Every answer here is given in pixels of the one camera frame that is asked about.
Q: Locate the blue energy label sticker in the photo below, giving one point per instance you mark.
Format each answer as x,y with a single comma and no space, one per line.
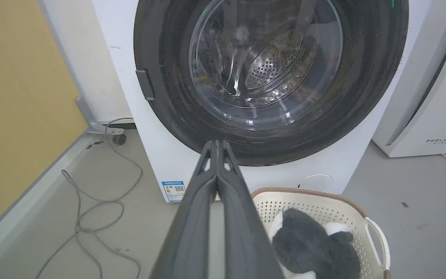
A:
174,191

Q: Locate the round black washing machine door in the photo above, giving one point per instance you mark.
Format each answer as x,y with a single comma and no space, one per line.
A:
176,104

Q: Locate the grey and white plush toy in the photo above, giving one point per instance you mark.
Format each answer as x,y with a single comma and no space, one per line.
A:
308,244

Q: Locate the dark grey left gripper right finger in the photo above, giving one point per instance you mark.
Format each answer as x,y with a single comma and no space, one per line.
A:
242,228

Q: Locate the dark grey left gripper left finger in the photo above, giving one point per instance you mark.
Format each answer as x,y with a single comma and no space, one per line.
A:
192,224

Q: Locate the cream perforated laundry basket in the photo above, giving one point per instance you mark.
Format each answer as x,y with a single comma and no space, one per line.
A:
347,211

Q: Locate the white Feelbird appliance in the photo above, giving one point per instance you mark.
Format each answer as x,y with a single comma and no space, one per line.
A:
432,97

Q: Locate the grey wheeled partition foot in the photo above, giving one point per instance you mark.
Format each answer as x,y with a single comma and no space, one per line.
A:
103,124

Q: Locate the white front-load washing machine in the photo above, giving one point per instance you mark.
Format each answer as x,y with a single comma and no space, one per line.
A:
168,155

